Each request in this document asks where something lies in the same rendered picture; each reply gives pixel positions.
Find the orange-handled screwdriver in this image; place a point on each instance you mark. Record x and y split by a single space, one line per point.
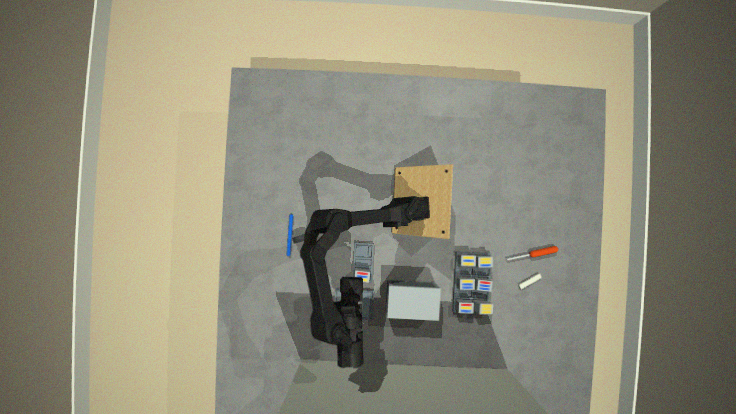
539 252

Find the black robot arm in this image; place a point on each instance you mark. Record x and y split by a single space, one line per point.
327 324

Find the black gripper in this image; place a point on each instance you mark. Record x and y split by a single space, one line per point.
351 289

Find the white rectangular bar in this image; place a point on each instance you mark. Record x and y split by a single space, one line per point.
529 281

